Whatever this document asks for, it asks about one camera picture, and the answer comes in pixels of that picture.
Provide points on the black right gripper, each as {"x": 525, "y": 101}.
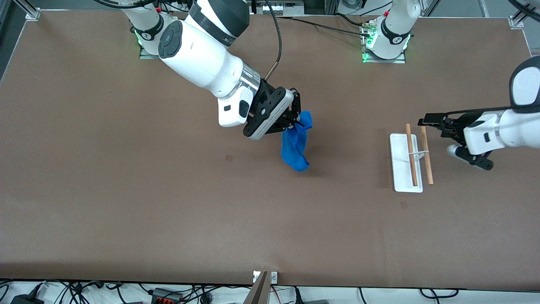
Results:
{"x": 267, "y": 93}

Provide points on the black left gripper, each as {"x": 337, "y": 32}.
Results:
{"x": 453, "y": 125}

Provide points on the blue microfibre towel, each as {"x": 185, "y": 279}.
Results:
{"x": 295, "y": 147}

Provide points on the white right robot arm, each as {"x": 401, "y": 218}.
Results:
{"x": 198, "y": 55}

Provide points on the white rack with wooden bars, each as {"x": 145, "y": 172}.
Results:
{"x": 403, "y": 169}

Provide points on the white socket strip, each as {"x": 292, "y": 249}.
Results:
{"x": 291, "y": 6}

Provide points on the black orange power strip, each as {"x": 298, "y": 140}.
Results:
{"x": 166, "y": 297}

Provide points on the black power adapter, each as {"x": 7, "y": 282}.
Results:
{"x": 25, "y": 300}

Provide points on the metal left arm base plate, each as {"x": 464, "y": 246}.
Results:
{"x": 369, "y": 60}

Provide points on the aluminium frame behind table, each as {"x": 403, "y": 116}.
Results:
{"x": 331, "y": 6}

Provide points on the metal table corner bracket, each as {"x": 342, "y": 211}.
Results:
{"x": 33, "y": 14}
{"x": 515, "y": 22}

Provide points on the white metal table edge bracket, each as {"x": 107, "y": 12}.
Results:
{"x": 274, "y": 277}

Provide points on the grey camera post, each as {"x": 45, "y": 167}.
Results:
{"x": 258, "y": 293}

